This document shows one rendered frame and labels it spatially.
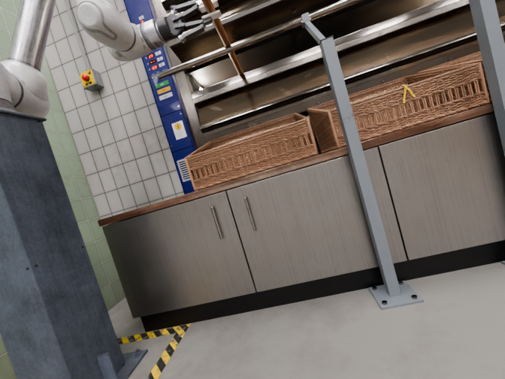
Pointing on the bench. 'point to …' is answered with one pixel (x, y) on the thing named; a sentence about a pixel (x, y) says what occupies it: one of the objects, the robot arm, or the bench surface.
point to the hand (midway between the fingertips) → (210, 11)
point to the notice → (179, 130)
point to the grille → (183, 170)
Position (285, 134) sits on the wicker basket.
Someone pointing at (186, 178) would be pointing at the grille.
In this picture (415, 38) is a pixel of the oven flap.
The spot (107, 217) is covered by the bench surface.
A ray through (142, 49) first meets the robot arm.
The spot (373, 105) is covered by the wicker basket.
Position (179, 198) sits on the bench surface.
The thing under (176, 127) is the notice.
